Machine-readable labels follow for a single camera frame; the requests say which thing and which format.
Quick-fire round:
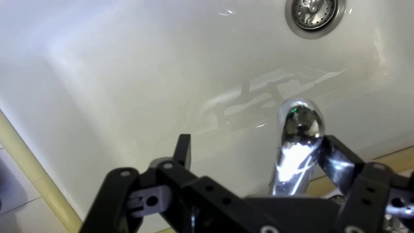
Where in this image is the white sink basin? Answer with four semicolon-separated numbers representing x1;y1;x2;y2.
0;0;414;218

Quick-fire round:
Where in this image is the metal drain strainer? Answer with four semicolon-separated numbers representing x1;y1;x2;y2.
283;0;348;40

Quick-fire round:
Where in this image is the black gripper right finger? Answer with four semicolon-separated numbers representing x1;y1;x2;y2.
321;134;414;233

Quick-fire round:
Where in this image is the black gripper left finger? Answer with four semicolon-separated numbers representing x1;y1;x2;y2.
79;133;260;233

